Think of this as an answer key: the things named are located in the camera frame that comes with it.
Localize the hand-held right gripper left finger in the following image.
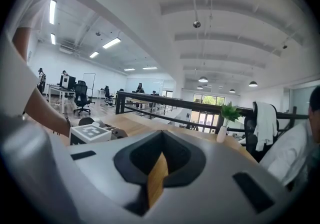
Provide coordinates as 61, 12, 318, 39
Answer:
67, 130, 164, 219

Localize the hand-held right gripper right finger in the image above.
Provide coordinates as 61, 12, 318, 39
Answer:
148, 130, 296, 224

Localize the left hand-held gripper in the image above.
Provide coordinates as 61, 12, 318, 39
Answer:
69, 121, 129, 146

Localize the person's left forearm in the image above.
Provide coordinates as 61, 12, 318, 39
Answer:
24, 87, 72, 138

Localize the white office desk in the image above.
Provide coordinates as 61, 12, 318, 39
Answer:
46, 83, 76, 114

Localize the black mesh office chair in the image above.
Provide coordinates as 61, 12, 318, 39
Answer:
73, 80, 92, 116

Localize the standing whiteboard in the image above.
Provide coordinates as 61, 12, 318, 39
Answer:
82, 72, 97, 98

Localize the green plant in small vase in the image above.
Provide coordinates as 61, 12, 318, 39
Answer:
216, 101, 243, 144

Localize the black monitor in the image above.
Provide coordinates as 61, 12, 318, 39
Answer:
59, 74, 77, 90

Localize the white jacket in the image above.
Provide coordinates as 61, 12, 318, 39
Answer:
252, 101, 279, 152

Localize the black metal railing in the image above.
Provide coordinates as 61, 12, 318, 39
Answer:
115, 90, 310, 134

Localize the group of ceiling strip lights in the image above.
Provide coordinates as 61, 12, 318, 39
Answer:
48, 0, 159, 72

